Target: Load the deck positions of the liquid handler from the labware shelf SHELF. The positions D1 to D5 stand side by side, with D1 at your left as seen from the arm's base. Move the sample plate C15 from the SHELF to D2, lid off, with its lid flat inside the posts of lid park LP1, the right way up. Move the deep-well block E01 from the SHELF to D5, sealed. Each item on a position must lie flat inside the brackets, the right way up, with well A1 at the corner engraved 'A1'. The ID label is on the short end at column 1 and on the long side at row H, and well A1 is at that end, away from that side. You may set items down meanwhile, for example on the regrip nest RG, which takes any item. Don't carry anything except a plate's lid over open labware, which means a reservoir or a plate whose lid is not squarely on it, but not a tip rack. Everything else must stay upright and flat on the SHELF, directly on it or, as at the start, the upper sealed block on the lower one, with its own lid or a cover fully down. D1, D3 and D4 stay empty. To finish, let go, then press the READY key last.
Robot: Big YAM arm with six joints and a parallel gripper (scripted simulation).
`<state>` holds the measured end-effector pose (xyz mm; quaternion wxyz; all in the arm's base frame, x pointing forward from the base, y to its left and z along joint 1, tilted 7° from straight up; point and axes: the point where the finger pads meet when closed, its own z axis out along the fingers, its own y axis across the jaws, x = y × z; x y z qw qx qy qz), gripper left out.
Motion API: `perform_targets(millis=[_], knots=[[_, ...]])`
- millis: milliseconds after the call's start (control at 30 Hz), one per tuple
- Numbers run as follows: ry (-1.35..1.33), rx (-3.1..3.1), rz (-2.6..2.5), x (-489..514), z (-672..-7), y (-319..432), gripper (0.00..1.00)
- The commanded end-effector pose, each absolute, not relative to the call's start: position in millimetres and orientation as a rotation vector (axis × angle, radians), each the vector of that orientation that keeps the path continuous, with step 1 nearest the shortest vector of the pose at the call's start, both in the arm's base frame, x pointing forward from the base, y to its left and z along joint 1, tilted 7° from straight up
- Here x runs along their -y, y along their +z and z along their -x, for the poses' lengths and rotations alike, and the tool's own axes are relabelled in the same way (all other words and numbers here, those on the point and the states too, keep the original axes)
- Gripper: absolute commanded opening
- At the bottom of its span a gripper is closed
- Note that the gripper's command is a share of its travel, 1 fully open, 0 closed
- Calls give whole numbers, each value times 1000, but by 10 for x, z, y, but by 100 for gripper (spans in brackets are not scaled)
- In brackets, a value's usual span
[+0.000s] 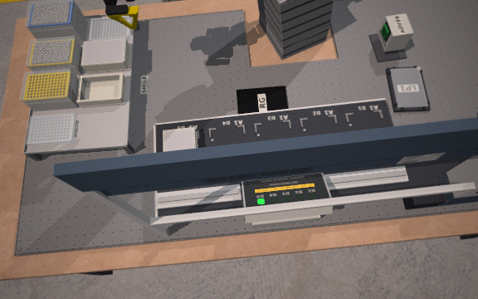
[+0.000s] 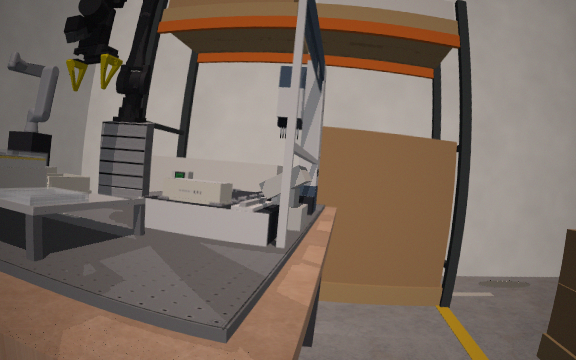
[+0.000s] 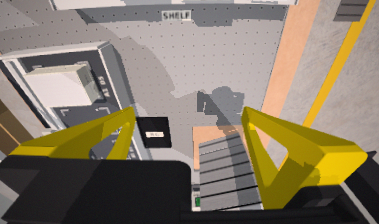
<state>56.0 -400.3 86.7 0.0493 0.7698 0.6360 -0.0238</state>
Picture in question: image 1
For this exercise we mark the black flat square pad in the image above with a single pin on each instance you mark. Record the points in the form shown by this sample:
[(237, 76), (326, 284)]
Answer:
[(261, 99)]

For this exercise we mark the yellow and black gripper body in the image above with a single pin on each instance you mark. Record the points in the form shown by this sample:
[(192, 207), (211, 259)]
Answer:
[(113, 9)]

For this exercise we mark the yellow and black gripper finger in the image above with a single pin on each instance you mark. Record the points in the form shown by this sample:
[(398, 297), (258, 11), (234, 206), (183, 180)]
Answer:
[(132, 12)]

